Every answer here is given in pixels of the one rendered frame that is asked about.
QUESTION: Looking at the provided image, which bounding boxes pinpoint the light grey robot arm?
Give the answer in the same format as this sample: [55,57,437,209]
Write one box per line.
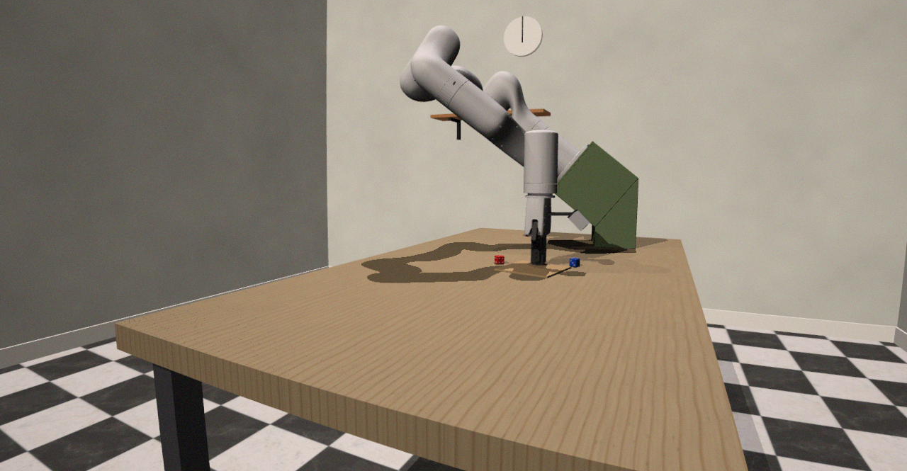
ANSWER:
[400,25,588,196]

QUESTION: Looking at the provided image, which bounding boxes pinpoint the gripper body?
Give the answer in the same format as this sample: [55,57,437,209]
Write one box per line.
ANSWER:
[524,195,555,237]

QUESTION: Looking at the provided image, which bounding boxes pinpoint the tan flat mat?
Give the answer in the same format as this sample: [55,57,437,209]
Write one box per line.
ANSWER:
[495,261,571,278]

